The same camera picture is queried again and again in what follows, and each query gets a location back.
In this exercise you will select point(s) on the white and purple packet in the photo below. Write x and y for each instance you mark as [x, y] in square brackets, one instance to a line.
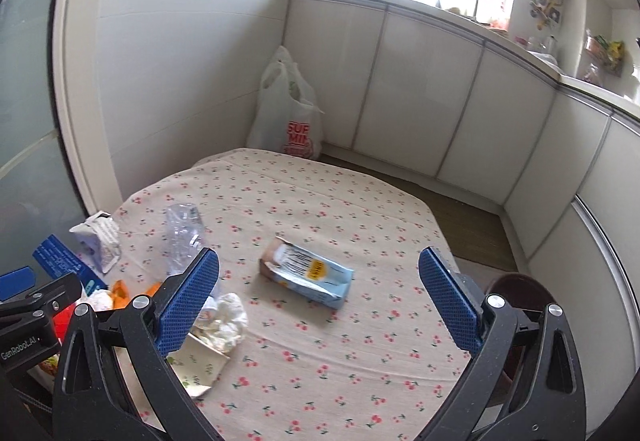
[100, 241]

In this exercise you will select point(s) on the colourful packets on wall rack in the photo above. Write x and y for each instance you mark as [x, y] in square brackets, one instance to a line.
[607, 51]

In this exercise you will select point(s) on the white plastic shopping bag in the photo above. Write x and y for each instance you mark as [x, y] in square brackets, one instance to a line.
[280, 121]

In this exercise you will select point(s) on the frosted glass sliding door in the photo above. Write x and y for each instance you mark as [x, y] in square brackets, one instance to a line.
[30, 96]

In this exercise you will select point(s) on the hanging kitchen utensils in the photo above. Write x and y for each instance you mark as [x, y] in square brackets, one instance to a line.
[546, 6]

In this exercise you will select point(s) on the dark blue cardboard box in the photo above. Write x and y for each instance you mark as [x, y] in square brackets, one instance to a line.
[60, 256]

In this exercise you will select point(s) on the brown round waste bin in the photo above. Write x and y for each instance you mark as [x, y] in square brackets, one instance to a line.
[520, 291]

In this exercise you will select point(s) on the light blue snack packet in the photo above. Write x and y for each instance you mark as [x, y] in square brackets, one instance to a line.
[320, 278]

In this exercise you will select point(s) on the woven green floor mat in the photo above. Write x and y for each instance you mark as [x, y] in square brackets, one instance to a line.
[465, 221]

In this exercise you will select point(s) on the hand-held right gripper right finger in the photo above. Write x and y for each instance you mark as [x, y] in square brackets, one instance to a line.
[450, 301]

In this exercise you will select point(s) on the white kitchen countertop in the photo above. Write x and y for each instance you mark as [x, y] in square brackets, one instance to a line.
[500, 41]

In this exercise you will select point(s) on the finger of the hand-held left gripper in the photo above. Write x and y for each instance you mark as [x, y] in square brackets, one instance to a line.
[15, 283]

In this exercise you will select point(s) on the small crumpled white paper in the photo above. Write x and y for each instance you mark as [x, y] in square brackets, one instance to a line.
[97, 300]

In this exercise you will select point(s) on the crumpled white tissue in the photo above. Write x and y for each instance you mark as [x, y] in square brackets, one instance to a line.
[227, 321]

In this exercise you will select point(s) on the crushed clear plastic bottle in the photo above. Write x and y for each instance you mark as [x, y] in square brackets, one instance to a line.
[182, 236]

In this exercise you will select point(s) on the white kitchen cabinets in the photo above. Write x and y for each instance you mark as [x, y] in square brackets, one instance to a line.
[415, 86]

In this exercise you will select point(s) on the red packet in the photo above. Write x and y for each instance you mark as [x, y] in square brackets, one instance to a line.
[62, 321]

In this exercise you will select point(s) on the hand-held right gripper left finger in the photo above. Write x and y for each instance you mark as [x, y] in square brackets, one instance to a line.
[190, 301]

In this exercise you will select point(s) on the floral paper cup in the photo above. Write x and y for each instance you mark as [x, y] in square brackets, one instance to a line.
[197, 366]

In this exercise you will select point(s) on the orange wrapper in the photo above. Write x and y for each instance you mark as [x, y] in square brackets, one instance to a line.
[120, 296]

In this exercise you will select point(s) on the floral cherry print tablecloth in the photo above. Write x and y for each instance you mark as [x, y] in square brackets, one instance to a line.
[325, 371]

